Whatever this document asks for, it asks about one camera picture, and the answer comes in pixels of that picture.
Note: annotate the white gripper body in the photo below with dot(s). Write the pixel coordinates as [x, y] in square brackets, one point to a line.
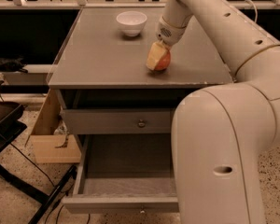
[168, 33]

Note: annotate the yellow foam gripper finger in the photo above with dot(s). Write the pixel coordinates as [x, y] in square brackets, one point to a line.
[158, 49]

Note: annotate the red apple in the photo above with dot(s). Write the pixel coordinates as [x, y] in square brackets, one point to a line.
[164, 62]

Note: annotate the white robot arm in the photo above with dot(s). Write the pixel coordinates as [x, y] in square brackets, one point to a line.
[218, 132]

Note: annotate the grey wooden drawer cabinet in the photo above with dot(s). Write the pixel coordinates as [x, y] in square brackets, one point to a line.
[101, 68]

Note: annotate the closed grey upper drawer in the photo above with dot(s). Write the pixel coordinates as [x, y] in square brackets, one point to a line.
[117, 121]

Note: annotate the open grey middle drawer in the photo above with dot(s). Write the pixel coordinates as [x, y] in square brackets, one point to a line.
[124, 173]

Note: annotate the white ceramic bowl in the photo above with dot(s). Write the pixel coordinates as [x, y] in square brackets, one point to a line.
[131, 23]

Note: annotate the metal railing beam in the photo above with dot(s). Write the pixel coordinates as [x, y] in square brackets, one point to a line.
[37, 75]

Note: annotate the cardboard box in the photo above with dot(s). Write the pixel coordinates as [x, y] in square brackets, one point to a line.
[50, 140]

